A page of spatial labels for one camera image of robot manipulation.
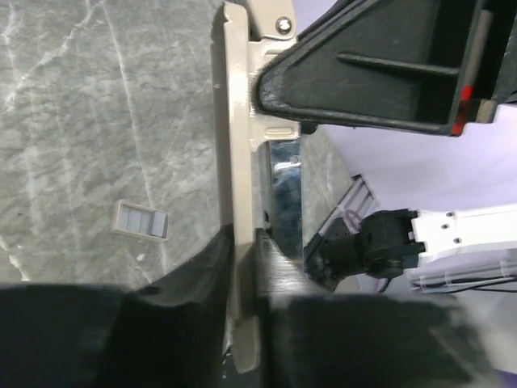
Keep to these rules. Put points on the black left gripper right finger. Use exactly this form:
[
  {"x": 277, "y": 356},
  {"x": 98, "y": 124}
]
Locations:
[{"x": 313, "y": 338}]

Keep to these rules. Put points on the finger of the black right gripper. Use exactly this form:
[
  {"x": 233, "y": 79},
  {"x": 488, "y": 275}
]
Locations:
[{"x": 416, "y": 66}]

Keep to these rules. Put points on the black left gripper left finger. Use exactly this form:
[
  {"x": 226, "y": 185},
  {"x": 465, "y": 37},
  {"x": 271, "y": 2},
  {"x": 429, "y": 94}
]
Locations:
[{"x": 167, "y": 334}]

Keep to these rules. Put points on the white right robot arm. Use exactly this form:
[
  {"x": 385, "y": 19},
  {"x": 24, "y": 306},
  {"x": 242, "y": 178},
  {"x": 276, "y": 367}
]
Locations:
[{"x": 388, "y": 242}]

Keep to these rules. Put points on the small open staple box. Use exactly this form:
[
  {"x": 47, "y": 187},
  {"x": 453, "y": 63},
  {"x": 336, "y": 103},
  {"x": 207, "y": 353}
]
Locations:
[{"x": 138, "y": 221}]

